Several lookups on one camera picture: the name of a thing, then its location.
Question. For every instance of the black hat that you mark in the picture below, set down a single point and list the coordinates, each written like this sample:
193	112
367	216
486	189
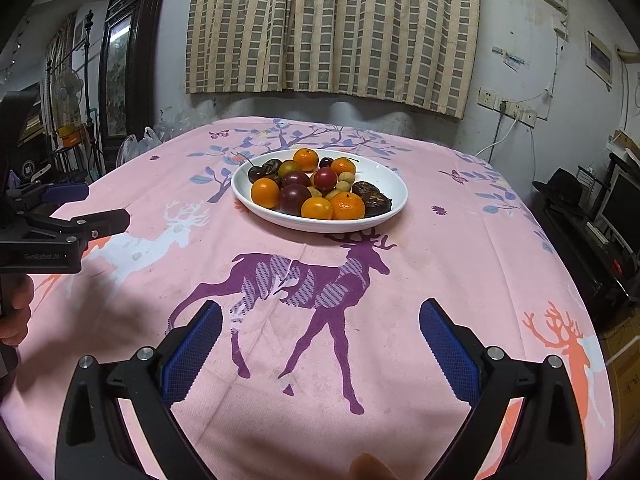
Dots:
560	186

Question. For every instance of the orange box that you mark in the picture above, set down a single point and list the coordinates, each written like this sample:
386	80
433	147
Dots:
68	135

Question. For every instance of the dark cherry with stem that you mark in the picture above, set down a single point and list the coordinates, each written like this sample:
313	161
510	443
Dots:
257	174

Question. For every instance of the black media stand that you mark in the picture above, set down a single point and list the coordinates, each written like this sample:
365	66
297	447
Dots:
582	260

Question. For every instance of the green plum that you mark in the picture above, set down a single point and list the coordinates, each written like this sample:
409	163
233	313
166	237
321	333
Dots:
288	167

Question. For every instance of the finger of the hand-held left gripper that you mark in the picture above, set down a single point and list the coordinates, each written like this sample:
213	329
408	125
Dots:
100	222
65	193

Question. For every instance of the pink deer print tablecloth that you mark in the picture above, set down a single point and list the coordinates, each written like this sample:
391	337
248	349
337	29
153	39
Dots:
450	260

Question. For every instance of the dark wooden framed mirror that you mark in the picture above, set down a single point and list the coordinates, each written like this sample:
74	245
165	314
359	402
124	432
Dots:
150	35

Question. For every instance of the clear plastic bags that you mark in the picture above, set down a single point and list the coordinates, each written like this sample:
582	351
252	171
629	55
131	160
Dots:
140	146

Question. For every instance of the cardboard box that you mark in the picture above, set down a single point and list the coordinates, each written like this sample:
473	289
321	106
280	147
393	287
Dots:
626	144

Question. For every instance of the computer monitor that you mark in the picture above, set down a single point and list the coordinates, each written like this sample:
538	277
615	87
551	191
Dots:
622	205

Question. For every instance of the beige grey checked curtain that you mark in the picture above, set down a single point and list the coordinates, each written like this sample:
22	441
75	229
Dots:
325	25

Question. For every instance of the double white wall socket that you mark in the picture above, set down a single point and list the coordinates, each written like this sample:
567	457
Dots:
521	113

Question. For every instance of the white oval plate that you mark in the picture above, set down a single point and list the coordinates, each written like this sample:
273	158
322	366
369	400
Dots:
310	224

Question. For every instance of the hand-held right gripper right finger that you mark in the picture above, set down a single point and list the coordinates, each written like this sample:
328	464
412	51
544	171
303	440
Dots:
447	355

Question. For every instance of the white electrical panel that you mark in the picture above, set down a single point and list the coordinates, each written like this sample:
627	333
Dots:
600	57

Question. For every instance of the person's left hand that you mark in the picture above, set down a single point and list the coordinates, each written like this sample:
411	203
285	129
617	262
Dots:
17	312

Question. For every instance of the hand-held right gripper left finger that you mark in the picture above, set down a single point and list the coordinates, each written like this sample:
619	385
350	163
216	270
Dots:
192	360

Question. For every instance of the white standing fan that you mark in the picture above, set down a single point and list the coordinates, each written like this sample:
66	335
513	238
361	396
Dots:
67	91

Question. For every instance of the small yellow longan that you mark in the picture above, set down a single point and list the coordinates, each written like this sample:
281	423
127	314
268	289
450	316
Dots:
342	185
314	192
331	194

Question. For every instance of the blue white wall sticker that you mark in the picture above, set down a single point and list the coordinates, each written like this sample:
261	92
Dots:
511	57

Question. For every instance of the dark purple plum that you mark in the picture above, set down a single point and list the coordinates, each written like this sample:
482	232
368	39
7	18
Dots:
326	162
294	200
295	179

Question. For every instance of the dark wrinkled date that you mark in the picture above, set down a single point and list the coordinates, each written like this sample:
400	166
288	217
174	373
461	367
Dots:
378	204
272	166
365	189

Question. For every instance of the black light stand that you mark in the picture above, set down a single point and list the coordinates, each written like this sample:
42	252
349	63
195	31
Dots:
89	25

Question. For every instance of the small orange tangerine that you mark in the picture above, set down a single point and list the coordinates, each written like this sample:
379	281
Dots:
316	209
342	166
306	159

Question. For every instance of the person's right hand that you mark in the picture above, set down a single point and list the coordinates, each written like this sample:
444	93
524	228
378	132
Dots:
367	466

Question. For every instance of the single white wall socket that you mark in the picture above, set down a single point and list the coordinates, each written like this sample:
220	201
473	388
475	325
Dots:
489	98

